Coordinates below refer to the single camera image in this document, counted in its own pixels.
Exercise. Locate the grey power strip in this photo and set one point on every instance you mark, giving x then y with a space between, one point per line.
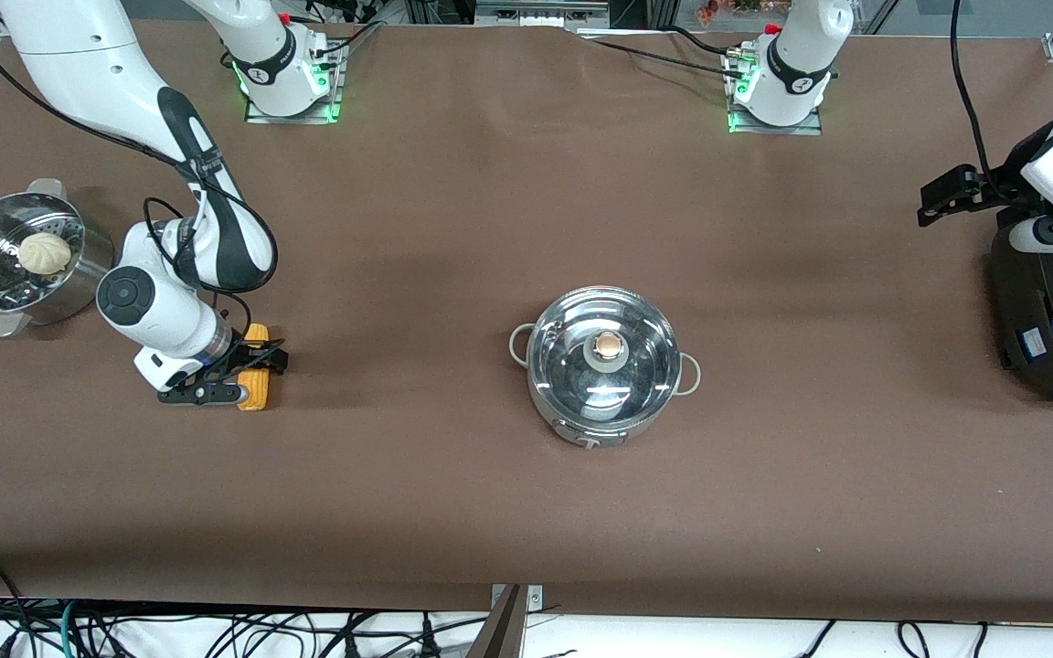
540 14

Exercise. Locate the stainless steel cooking pot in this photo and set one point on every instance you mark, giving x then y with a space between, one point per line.
600 434

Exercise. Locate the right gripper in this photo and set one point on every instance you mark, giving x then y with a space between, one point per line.
239 355

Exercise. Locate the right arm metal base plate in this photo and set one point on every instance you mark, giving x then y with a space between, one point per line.
293 119

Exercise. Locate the steel steamer pot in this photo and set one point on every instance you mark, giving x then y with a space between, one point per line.
79 288

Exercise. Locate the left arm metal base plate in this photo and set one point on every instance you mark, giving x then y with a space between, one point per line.
778 130

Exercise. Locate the brown table mat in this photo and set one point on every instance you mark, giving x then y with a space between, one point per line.
307 457

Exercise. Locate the glass pot lid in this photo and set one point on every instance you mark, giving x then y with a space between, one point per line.
563 366

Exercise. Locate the yellow corn cob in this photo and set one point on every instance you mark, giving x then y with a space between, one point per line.
259 388

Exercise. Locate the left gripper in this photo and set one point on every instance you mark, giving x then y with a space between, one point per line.
995 185

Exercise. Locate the silver table bracket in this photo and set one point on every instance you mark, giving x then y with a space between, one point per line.
534 599

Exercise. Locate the orange floral object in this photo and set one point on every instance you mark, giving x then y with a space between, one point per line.
732 9

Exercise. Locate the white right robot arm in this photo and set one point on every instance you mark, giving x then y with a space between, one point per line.
79 55

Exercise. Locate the white steamed bun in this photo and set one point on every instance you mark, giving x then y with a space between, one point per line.
44 254

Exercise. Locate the dark metal bar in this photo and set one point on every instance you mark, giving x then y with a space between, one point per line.
501 635

